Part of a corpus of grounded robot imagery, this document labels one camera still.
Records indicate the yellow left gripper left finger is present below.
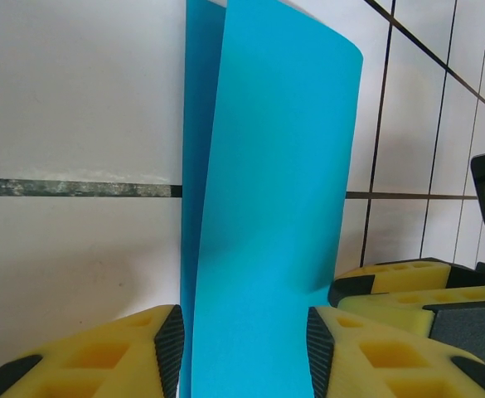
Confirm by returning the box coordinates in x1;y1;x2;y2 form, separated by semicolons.
0;304;185;398

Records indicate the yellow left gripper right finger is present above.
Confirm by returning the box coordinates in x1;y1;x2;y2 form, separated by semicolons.
306;305;485;398

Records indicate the teal blue cloth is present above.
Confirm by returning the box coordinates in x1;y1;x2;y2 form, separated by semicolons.
178;0;364;398

